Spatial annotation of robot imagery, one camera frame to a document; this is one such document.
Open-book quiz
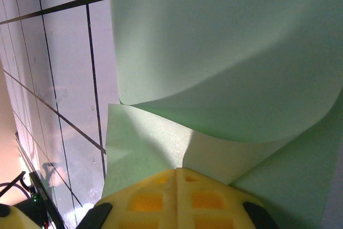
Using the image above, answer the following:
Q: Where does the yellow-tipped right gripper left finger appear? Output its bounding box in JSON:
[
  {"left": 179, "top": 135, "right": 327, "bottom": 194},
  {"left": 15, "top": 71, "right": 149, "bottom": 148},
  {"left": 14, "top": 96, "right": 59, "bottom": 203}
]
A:
[{"left": 77, "top": 168, "right": 178, "bottom": 229}]

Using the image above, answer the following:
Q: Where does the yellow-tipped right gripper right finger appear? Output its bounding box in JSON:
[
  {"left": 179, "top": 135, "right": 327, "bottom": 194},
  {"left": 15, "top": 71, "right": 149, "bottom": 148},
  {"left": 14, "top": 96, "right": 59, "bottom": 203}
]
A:
[{"left": 176, "top": 167, "right": 282, "bottom": 229}]

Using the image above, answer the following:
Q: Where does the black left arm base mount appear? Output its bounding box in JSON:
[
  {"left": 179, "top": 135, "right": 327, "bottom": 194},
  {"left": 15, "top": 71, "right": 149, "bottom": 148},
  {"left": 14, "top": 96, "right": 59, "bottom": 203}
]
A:
[{"left": 20, "top": 171, "right": 65, "bottom": 229}]

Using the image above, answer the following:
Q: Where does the light green paper sheet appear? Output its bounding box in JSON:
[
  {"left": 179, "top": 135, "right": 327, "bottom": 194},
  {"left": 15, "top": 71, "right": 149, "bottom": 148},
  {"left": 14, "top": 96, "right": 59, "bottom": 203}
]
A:
[{"left": 101, "top": 0, "right": 343, "bottom": 229}]

